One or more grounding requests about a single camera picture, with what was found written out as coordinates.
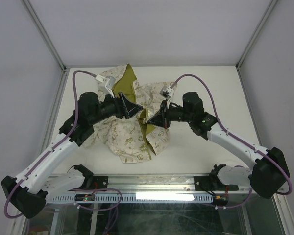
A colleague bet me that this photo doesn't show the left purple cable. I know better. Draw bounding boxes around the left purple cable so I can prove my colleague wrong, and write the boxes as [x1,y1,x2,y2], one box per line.
[3,70,123,235]

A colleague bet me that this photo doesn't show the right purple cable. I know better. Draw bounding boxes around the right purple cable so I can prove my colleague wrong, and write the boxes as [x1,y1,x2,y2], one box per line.
[170,74,293,210]

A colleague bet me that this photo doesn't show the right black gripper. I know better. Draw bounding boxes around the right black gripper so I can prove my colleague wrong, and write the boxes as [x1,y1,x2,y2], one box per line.
[147,99,193,129]

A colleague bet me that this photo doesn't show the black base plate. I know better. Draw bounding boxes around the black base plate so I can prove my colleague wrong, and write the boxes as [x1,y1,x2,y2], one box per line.
[194,175,239,191]
[80,175,108,190]

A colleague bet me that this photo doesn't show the cream green printed jacket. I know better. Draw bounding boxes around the cream green printed jacket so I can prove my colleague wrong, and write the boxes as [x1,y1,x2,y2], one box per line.
[83,64,172,163]

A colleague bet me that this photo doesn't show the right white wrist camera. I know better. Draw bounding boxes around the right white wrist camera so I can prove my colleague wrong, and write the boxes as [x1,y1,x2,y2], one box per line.
[160,86,174,107]

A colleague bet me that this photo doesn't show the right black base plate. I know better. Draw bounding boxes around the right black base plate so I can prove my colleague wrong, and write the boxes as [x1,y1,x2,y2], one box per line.
[194,175,239,191]

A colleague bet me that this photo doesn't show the slotted grey cable duct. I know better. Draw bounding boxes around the slotted grey cable duct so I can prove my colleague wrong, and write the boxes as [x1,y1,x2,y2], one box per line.
[49,192,213,204]

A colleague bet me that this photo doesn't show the left aluminium frame post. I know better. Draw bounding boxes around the left aluminium frame post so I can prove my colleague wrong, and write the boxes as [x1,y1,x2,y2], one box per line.
[20,0,67,72]

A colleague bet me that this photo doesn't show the purple cable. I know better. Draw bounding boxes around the purple cable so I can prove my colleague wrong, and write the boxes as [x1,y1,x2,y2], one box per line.
[170,74,293,210]
[3,70,123,235]

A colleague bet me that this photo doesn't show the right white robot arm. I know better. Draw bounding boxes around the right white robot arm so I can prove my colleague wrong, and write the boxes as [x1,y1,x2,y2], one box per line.
[148,92,290,199]

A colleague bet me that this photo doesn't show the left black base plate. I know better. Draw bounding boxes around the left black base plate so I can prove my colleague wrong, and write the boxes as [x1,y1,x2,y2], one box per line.
[80,175,108,190]

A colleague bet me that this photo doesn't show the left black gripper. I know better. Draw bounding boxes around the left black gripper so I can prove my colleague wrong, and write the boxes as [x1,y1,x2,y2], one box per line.
[89,90,143,125]

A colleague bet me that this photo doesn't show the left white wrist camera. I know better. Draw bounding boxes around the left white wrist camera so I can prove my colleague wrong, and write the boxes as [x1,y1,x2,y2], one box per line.
[95,74,116,98]

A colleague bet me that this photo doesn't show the right aluminium frame post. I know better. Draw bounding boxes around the right aluminium frame post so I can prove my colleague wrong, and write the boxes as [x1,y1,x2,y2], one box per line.
[236,0,280,71]

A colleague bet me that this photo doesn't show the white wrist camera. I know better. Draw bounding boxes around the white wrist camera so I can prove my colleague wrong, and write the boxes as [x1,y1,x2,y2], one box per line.
[95,74,116,98]
[160,86,174,107]

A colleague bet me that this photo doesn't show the aluminium frame post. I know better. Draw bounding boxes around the aluminium frame post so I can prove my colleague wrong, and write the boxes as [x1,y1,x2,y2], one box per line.
[20,0,67,72]
[236,0,280,71]

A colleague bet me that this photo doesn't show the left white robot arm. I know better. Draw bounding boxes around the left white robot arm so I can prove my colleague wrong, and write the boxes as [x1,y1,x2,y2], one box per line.
[1,92,143,219]

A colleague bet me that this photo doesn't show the aluminium mounting rail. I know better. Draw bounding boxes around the aluminium mounting rail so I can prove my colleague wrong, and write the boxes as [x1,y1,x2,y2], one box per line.
[22,172,285,196]

